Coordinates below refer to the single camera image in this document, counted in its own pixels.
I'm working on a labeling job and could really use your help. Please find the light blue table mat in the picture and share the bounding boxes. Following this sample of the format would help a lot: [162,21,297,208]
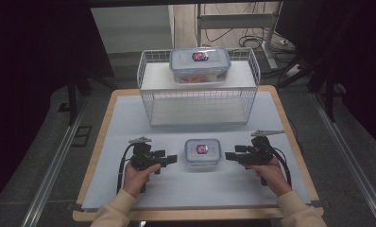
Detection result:
[81,91,313,211]

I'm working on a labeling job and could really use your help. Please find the white wire shelf rack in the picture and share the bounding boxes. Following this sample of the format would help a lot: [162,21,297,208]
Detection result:
[136,46,262,128]

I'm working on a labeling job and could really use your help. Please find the black stand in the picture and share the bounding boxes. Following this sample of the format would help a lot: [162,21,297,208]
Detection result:
[57,75,94,127]
[307,70,346,123]

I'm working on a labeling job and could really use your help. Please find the person's left hand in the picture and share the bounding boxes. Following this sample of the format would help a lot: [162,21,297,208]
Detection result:
[123,162,162,200]

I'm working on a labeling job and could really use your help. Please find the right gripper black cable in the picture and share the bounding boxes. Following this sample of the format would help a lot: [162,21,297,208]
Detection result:
[269,145,293,187]

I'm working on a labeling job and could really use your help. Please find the white power strip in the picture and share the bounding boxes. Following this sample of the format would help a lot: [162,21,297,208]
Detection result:
[284,63,304,79]

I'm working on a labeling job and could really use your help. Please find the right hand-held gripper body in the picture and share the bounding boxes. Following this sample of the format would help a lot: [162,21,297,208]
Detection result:
[242,130,285,166]

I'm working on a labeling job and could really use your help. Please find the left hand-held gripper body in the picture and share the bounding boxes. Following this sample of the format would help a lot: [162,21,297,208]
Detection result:
[128,136,161,171]

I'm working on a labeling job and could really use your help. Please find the large clear food container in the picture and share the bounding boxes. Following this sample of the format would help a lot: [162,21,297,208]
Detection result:
[168,46,232,84]

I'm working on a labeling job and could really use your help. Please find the aluminium rail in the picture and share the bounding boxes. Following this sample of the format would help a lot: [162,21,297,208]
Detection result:
[20,100,87,227]
[311,93,376,223]

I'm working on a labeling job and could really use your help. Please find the person's right hand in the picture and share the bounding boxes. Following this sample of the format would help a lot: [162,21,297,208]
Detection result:
[242,157,294,198]

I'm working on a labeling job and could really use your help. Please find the wooden table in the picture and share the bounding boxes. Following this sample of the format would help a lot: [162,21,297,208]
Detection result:
[72,84,324,222]

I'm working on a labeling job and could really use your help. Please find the small clear food container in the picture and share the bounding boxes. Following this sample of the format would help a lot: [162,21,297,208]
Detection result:
[184,138,222,168]

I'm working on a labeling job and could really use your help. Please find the white metal desk frame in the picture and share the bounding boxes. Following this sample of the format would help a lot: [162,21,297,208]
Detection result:
[195,1,284,71]

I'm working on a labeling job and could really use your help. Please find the white panel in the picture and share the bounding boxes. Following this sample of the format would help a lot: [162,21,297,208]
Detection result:
[91,5,175,54]

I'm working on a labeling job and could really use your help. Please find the black floor cables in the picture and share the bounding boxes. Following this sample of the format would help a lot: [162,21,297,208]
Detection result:
[204,3,296,53]

